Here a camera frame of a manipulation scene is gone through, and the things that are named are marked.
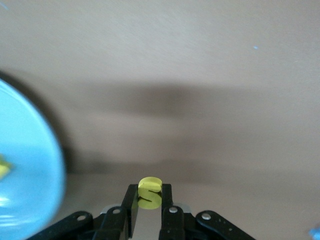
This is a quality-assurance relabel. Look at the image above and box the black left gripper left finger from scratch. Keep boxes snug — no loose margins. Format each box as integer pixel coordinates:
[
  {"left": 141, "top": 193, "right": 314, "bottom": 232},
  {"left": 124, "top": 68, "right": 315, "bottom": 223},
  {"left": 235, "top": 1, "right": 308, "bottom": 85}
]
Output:
[{"left": 24, "top": 184, "right": 140, "bottom": 240}]

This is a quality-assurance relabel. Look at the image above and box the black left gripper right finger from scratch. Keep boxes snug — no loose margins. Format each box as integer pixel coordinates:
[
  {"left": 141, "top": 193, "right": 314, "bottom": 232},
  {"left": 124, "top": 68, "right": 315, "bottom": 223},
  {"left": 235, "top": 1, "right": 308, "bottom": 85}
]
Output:
[{"left": 158, "top": 183, "right": 256, "bottom": 240}]

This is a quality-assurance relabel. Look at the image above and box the yellow foam letter s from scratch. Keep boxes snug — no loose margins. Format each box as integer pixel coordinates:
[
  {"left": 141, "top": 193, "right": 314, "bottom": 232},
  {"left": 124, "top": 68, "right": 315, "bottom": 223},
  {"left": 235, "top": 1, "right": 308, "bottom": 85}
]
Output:
[{"left": 136, "top": 176, "right": 163, "bottom": 210}]

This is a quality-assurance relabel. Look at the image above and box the yellow foam letter k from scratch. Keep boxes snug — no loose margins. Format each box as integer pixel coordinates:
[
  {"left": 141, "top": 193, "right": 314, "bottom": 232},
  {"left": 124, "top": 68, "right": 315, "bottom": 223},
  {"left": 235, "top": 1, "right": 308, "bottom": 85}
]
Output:
[{"left": 0, "top": 153, "right": 14, "bottom": 182}]

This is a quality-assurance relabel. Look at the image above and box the blue round plate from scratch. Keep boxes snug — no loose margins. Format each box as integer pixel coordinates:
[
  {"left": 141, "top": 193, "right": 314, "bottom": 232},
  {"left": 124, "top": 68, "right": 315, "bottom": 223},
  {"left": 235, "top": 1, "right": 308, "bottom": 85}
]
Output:
[{"left": 0, "top": 77, "right": 68, "bottom": 240}]

